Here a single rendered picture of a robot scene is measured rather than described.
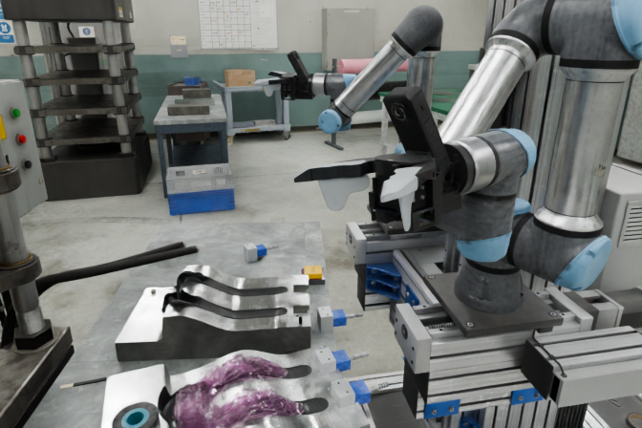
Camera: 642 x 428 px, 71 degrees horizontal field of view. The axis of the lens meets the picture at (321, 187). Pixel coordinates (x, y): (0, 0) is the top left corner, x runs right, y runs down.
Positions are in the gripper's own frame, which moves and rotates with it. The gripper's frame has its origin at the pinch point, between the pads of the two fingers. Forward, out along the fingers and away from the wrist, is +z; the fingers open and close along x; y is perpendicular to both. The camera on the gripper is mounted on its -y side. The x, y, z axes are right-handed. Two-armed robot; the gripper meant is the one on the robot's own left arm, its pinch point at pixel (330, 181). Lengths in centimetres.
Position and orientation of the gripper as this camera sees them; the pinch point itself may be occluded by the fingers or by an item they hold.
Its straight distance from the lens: 47.3
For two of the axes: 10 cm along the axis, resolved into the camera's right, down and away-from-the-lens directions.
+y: 0.8, 9.7, 2.2
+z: -8.0, 2.0, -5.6
